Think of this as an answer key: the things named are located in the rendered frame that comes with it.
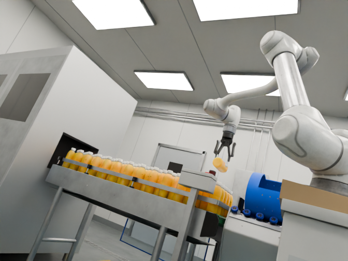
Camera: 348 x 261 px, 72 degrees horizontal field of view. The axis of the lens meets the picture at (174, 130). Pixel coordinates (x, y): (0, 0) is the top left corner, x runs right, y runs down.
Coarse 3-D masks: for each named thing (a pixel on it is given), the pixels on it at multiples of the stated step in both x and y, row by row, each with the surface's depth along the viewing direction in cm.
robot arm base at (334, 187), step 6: (312, 180) 95; (318, 180) 91; (324, 180) 89; (330, 180) 88; (312, 186) 89; (318, 186) 89; (324, 186) 88; (330, 186) 87; (336, 186) 86; (342, 186) 86; (336, 192) 85; (342, 192) 85
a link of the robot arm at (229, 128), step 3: (225, 126) 167; (228, 126) 166; (231, 126) 166; (234, 126) 166; (225, 129) 166; (228, 129) 165; (231, 129) 165; (234, 129) 166; (228, 132) 166; (231, 132) 165; (234, 132) 166
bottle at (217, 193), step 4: (216, 184) 151; (216, 188) 149; (220, 188) 150; (216, 192) 148; (220, 192) 149; (212, 196) 148; (216, 196) 147; (220, 196) 148; (208, 204) 148; (212, 204) 146; (208, 208) 146; (212, 208) 145; (216, 208) 146; (212, 212) 145; (216, 212) 146
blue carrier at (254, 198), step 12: (252, 180) 148; (264, 180) 163; (252, 192) 144; (264, 192) 141; (276, 192) 138; (252, 204) 143; (264, 204) 140; (276, 204) 136; (252, 216) 149; (264, 216) 142; (276, 216) 137
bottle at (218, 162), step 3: (213, 159) 157; (216, 159) 157; (219, 159) 156; (222, 159) 156; (213, 162) 157; (216, 162) 156; (219, 162) 155; (222, 162) 154; (213, 165) 156; (216, 165) 155; (219, 165) 154; (222, 165) 155; (216, 168) 159; (219, 168) 157; (222, 168) 158; (225, 168) 161; (222, 171) 162; (225, 171) 164
